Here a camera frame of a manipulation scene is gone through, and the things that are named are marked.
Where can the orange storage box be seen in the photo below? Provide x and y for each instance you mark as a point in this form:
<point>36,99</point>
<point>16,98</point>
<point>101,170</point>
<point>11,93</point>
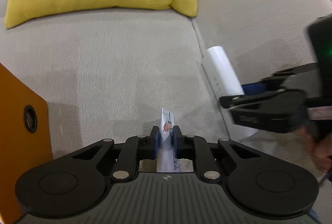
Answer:
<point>25,138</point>

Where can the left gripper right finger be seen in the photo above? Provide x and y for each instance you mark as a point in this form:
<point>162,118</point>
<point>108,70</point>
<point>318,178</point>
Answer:
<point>258,183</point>

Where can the beige sofa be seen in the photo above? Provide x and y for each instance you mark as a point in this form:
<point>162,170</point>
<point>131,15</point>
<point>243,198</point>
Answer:
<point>110,72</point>

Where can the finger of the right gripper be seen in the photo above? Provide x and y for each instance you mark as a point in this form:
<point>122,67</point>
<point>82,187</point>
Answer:
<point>271,83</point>
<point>271,99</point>

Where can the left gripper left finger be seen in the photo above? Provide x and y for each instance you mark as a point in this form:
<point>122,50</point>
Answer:
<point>77,182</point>

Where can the white printed packet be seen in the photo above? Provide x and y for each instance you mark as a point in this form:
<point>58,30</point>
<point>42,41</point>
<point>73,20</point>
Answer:
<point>166,159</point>

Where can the white curved box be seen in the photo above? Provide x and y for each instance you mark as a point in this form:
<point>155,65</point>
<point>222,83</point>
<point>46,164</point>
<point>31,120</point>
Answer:
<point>224,82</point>

